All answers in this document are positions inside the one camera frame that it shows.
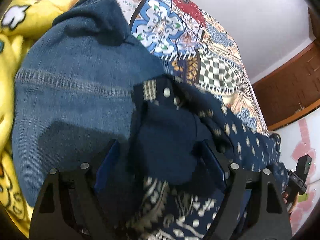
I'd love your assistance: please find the navy patterned garment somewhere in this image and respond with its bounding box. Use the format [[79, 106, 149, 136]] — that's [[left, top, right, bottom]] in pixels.
[[125, 75, 289, 239]]

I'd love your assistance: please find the person's right hand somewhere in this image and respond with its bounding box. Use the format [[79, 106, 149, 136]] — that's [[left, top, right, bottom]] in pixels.
[[282, 191, 298, 214]]

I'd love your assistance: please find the brown wooden door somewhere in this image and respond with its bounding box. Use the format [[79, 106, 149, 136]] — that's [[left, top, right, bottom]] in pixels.
[[253, 8, 319, 129]]

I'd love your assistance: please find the blue denim jacket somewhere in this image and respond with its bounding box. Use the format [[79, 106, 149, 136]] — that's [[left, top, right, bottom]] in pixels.
[[12, 0, 164, 206]]

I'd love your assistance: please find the yellow cartoon blanket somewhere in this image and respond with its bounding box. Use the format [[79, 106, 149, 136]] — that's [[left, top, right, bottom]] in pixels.
[[1, 0, 71, 237]]

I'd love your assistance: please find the colourful patchwork bedspread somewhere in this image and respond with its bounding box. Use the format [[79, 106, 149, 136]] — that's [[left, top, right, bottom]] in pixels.
[[117, 0, 267, 134]]

